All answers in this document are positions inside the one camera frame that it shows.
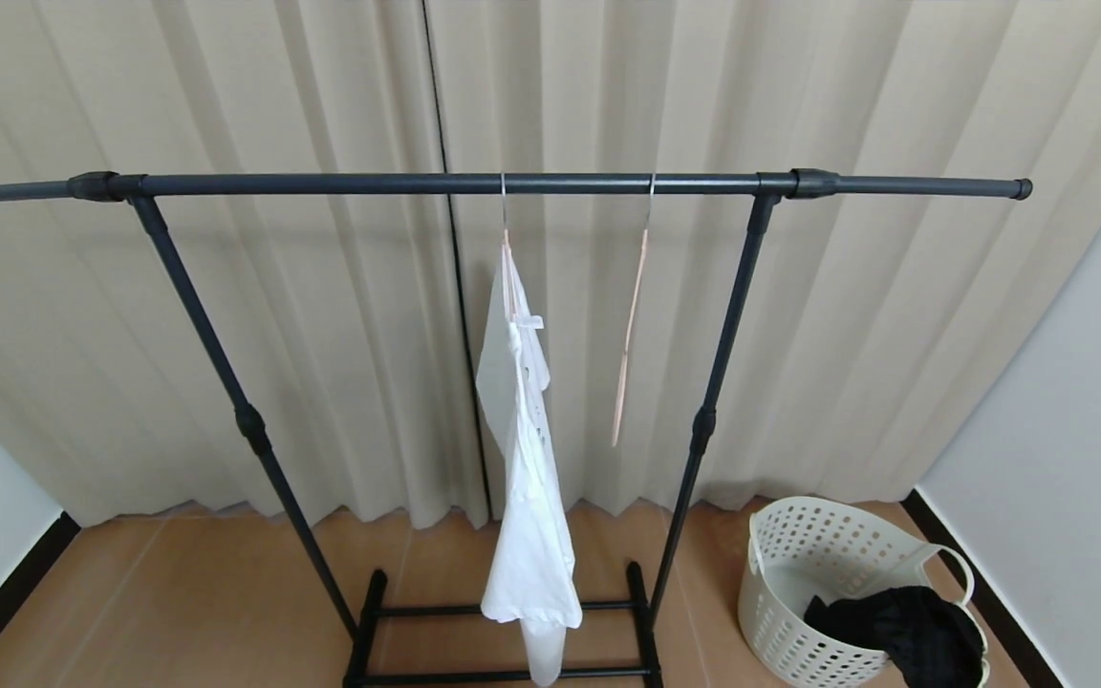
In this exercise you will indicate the white laundry basket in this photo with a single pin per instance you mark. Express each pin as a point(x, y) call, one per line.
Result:
point(799, 573)

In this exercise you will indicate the beige curtain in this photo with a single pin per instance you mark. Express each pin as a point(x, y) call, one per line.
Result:
point(799, 334)

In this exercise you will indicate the pink clothes hanger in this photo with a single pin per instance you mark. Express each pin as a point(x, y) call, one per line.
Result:
point(507, 268)
point(629, 325)

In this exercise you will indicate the white printed t-shirt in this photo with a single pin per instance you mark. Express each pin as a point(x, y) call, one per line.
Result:
point(531, 535)

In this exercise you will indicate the black clothes rack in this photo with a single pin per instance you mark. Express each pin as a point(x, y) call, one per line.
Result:
point(321, 183)

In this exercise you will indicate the black garment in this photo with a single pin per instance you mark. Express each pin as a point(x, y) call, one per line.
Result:
point(914, 631)

